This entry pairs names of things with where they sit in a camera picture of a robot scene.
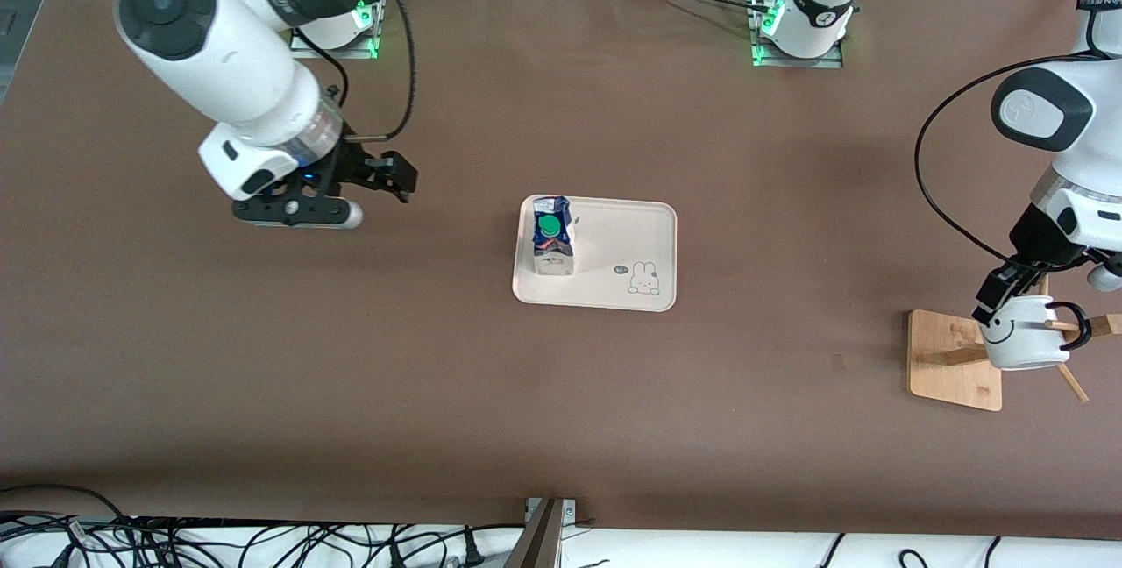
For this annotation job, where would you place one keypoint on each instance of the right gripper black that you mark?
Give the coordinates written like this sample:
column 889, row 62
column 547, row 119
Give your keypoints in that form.
column 357, row 165

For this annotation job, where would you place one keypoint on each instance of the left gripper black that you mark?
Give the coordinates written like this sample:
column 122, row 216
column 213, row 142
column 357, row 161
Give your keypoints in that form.
column 1033, row 240

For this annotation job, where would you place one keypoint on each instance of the blue milk carton green cap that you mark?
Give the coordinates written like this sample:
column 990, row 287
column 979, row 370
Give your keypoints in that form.
column 552, row 244

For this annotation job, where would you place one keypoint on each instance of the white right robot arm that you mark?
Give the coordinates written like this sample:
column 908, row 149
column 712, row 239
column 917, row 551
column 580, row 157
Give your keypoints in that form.
column 219, row 51

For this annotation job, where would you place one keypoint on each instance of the cream tray with rabbit print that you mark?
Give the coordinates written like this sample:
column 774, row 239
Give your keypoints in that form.
column 614, row 244

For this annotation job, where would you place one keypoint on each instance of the wooden mug stand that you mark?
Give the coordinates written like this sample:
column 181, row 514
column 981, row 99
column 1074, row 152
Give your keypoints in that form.
column 947, row 375

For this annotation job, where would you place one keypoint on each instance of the brown table cover sheet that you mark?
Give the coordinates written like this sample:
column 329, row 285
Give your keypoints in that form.
column 561, row 419

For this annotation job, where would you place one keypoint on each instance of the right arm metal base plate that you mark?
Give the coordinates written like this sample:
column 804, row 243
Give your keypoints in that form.
column 333, row 51

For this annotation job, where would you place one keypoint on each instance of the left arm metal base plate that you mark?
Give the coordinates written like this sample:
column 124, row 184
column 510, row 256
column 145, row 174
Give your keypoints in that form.
column 798, row 62

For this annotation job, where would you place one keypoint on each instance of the aluminium profile bracket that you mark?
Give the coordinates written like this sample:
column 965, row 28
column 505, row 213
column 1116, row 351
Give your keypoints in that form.
column 543, row 537

